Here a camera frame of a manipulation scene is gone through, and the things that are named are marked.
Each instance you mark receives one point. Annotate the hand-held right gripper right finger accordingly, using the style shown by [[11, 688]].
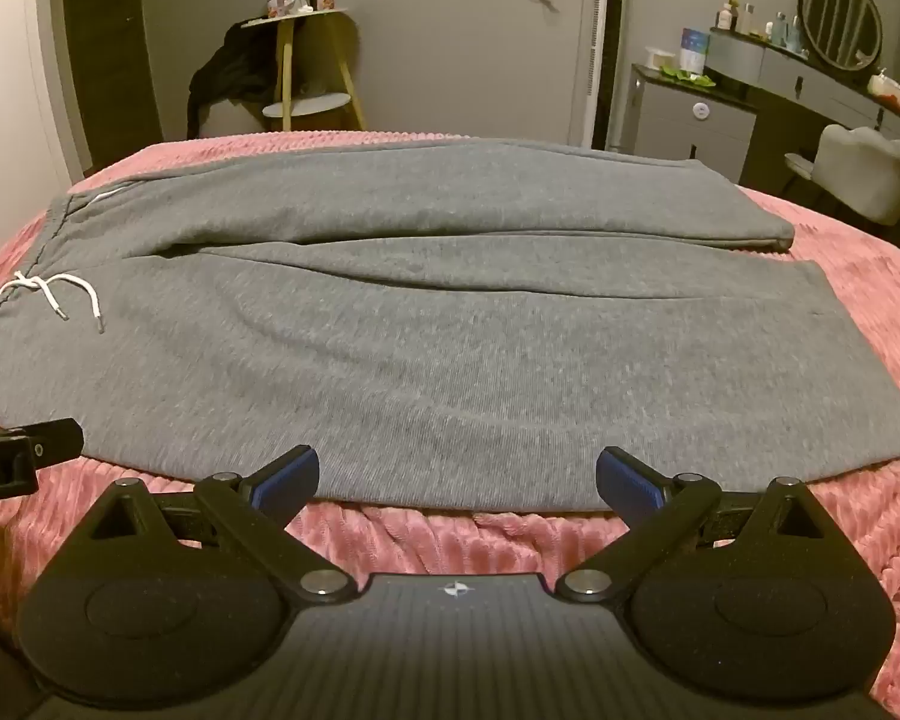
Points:
[[628, 475]]

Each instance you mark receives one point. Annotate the small white box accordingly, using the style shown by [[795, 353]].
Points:
[[661, 58]]

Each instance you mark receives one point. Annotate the dark door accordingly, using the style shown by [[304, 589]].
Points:
[[109, 52]]

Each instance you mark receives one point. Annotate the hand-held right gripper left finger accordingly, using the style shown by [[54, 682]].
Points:
[[294, 475]]

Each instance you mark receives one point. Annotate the grey sweat pants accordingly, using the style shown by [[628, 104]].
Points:
[[420, 345]]

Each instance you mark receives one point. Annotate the round black-framed mirror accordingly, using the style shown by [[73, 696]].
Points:
[[840, 19]]

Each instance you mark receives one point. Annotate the green leafy item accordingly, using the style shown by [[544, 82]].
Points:
[[686, 77]]

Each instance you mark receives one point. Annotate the white cosmetic bottle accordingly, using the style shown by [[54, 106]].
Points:
[[725, 17]]

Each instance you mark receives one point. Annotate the yellow-legged tiered side table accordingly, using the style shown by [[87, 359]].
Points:
[[288, 60]]

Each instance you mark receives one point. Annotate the grey shell-back chair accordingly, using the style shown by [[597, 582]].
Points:
[[870, 169]]

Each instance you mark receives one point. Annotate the pink ribbed blanket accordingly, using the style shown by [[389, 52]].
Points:
[[435, 540]]

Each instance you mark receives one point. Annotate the clear cosmetic bottle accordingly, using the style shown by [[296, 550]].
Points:
[[746, 19]]

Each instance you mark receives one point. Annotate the blue and white package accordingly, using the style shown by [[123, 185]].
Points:
[[694, 51]]

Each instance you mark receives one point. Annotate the pale blue bottle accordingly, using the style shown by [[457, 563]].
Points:
[[789, 34]]

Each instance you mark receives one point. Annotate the white tower air conditioner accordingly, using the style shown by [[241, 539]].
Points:
[[600, 45]]

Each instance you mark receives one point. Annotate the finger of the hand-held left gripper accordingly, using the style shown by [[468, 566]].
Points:
[[52, 441]]

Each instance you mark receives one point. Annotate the grey drawer cabinet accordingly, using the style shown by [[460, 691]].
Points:
[[682, 127]]

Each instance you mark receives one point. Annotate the grey dressing table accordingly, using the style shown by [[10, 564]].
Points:
[[810, 79]]

